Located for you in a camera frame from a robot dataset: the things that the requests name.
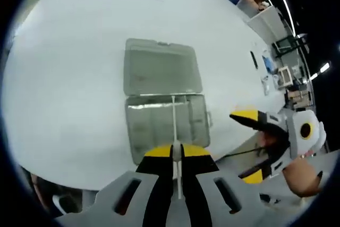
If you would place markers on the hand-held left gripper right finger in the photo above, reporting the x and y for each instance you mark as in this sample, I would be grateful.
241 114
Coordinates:
225 205

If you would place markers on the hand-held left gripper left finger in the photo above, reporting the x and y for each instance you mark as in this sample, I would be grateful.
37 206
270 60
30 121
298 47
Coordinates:
119 205

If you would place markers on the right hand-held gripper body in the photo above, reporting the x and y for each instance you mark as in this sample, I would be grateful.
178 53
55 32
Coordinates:
305 131

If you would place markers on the grey transparent guide fixture box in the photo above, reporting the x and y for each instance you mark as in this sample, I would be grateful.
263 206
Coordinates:
159 67

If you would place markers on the person's right hand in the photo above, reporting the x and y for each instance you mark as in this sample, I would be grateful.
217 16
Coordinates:
302 179

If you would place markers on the white handheld controller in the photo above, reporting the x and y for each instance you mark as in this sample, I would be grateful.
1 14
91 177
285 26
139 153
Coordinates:
266 87

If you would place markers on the white storage bin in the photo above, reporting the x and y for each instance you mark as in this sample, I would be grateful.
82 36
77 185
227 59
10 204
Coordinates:
284 76

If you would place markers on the blue cloth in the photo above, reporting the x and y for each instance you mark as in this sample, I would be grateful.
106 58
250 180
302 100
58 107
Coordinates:
267 63

